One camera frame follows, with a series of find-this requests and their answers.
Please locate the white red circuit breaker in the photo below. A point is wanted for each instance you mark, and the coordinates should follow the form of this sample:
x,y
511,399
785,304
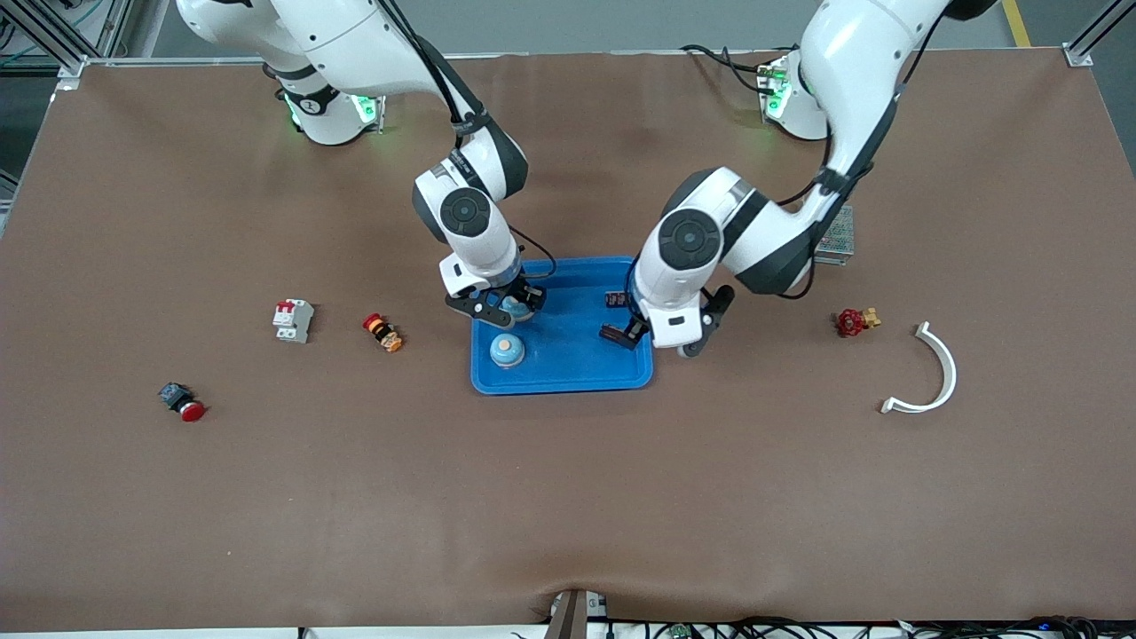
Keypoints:
x,y
293,320

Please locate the red mushroom push button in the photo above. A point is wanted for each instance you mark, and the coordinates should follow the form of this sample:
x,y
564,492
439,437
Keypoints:
x,y
184,403

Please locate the light blue call bell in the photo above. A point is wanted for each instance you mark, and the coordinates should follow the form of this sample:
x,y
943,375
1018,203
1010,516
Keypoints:
x,y
515,310
507,350

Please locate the brass valve red handwheel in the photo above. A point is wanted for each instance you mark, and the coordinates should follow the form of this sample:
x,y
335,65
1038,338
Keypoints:
x,y
852,322

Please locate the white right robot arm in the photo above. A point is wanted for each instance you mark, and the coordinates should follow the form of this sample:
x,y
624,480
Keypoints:
x,y
337,35

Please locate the brown table cover mat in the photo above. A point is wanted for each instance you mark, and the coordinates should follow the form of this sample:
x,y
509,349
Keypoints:
x,y
568,497

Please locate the yellow red emergency stop switch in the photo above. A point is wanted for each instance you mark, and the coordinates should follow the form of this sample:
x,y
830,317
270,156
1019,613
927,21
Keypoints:
x,y
383,333

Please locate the perforated metal power supply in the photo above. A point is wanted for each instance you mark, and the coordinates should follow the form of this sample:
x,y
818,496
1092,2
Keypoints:
x,y
839,240

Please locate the aluminium frame extrusion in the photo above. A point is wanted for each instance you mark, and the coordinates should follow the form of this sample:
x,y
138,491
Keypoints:
x,y
67,62

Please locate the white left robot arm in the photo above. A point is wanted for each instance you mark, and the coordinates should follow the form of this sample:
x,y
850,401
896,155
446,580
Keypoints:
x,y
852,62

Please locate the blue plastic tray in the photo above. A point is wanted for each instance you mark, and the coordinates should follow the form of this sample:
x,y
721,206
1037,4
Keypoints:
x,y
568,364

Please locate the aluminium frame post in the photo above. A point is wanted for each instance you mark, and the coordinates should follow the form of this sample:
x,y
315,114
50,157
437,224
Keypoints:
x,y
1087,44

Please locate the white curved plastic bracket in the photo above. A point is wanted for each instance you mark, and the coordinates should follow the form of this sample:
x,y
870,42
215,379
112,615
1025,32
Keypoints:
x,y
948,368

